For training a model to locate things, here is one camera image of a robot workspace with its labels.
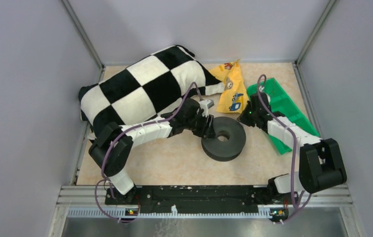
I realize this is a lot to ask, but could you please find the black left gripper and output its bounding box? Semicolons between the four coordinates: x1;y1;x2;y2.
185;111;217;140

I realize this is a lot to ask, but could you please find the grey plastic cable spool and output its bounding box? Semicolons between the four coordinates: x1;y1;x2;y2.
201;117;246;162

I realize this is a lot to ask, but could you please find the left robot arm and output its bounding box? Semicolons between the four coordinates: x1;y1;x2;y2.
89;98;216;204

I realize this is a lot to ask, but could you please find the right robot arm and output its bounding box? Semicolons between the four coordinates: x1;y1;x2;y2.
238;92;347;203

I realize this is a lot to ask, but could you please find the yellow cartoon print cloth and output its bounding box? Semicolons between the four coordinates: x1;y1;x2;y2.
210;59;249;114

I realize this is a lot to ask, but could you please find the green three-compartment plastic bin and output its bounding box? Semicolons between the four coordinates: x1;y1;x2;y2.
247;78;320;156

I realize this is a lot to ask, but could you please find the black white checkered pillow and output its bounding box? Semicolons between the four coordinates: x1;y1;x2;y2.
78;45;224;139

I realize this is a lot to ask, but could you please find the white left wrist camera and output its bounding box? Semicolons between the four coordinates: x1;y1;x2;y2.
199;99;214;117

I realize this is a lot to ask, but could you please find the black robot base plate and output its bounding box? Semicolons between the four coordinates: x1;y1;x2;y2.
105;185;292;214

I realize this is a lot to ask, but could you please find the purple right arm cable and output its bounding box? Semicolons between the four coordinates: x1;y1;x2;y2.
257;74;312;224

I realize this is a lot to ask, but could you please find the aluminium front rail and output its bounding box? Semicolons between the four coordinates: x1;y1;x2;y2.
48;185;364;237

